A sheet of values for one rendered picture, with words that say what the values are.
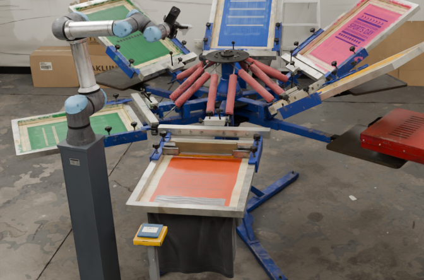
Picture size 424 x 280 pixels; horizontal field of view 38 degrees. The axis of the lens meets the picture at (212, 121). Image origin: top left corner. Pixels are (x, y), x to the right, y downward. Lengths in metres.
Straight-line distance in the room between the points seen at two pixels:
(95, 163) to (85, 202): 0.23
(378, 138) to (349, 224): 1.39
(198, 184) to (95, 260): 0.75
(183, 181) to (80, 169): 0.54
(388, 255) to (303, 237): 0.60
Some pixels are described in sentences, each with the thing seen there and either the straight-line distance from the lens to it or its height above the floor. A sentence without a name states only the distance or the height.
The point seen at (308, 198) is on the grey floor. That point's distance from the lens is 4.97.
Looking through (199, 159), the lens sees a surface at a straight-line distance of 3.48.
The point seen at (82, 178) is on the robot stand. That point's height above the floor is 1.01.
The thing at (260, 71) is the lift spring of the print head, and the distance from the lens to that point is 4.07.
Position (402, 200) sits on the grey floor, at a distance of 5.06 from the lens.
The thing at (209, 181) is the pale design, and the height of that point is 0.96.
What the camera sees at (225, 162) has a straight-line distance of 3.44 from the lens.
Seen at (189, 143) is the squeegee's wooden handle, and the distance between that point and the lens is 3.46.
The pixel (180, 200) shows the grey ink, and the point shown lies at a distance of 3.08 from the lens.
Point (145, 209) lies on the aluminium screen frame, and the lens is 3.02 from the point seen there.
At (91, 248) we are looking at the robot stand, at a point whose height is 0.57.
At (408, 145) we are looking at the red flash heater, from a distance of 3.36.
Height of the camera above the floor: 2.52
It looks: 23 degrees down
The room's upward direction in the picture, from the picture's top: 3 degrees counter-clockwise
